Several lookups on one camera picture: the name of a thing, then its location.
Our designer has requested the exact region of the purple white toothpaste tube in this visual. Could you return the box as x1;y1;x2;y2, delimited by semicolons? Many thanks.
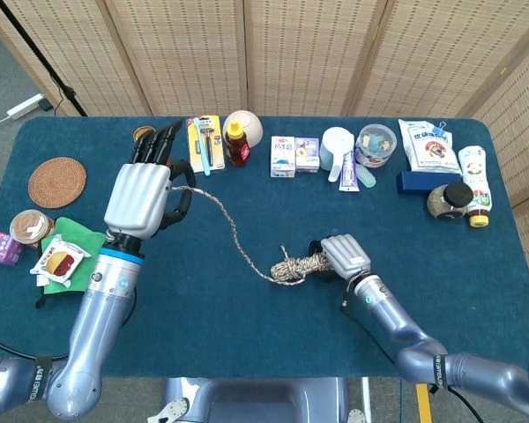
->
338;150;361;194

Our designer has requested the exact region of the black tripod stand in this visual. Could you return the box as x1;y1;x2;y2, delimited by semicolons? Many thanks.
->
0;0;89;117

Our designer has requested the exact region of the white milk carton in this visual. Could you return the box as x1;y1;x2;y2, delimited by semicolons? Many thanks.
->
270;135;297;179

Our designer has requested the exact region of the purple white tissue packet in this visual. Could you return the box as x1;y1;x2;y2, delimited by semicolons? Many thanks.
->
0;229;24;268

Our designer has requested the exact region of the white squeeze sauce bottle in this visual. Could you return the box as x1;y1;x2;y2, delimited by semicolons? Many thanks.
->
458;145;494;228

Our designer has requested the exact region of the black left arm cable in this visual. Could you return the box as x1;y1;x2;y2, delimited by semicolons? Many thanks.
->
0;332;70;361

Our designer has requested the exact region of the white powder bag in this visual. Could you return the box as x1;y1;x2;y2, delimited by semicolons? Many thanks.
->
398;118;463;174

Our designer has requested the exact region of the red drink can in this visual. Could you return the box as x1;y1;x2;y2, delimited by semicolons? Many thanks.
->
132;125;158;153

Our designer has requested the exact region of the pale blue comb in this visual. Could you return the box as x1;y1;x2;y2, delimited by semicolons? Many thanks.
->
355;159;376;189

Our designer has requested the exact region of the navy blue flat box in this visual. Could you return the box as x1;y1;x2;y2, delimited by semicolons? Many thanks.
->
396;169;463;195

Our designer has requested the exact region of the clear tub of clips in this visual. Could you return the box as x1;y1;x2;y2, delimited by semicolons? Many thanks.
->
354;123;399;169

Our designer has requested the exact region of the round woven rattan coaster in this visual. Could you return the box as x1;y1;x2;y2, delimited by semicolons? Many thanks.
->
27;157;88;210

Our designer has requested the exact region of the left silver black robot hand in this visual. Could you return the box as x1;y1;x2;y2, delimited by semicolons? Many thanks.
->
103;119;197;242

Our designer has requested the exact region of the red white snack packet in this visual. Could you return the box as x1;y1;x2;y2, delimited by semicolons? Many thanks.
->
29;234;92;290

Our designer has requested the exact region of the purple white small box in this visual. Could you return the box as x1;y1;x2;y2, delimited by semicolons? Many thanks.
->
294;137;321;174

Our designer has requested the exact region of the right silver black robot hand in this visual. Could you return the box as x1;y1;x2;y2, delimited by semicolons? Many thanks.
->
308;234;373;283

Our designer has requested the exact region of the braided beige rope bundle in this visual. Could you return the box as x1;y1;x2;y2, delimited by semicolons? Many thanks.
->
169;184;334;286

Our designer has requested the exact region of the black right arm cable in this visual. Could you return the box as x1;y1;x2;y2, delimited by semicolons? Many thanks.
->
339;303;486;423

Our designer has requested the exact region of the green cloth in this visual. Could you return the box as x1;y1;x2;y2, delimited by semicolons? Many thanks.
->
42;216;108;295

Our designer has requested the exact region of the light blue toothbrush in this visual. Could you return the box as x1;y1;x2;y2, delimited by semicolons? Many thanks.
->
192;116;212;177

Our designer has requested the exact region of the razor on yellow blister card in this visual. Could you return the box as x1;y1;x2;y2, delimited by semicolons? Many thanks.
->
185;115;227;175

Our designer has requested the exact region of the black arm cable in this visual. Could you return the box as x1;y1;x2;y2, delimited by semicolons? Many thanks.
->
0;332;70;361
339;303;486;423

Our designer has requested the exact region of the brown sealed pudding cup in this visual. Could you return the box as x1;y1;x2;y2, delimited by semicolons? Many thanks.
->
9;209;56;243

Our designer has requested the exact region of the white plastic measuring cup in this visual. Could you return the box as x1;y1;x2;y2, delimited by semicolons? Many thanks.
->
319;126;356;183

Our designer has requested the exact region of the white power strip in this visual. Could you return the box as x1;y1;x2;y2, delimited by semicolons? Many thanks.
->
6;93;45;120

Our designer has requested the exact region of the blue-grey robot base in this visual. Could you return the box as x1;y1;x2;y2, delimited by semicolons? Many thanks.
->
147;376;367;423

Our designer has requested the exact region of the honey bottle with yellow cap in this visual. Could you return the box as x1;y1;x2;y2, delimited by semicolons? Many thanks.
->
225;121;251;167

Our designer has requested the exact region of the beige upturned bowl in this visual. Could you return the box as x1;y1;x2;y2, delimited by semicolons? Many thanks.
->
222;109;265;149

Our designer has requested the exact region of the glass jar with black lid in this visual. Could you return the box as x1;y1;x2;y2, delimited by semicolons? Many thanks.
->
426;181;474;221

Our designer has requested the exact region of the bamboo folding screen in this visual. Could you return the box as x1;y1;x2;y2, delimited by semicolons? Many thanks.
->
0;0;529;309

